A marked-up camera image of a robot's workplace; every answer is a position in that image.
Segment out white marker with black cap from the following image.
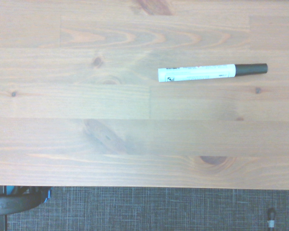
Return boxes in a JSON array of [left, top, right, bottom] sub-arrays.
[[158, 63, 268, 83]]

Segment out black cable with white band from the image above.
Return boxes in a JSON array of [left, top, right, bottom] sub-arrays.
[[266, 207, 277, 231]]

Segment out black office chair base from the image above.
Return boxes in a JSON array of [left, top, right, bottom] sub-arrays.
[[0, 185, 51, 231]]

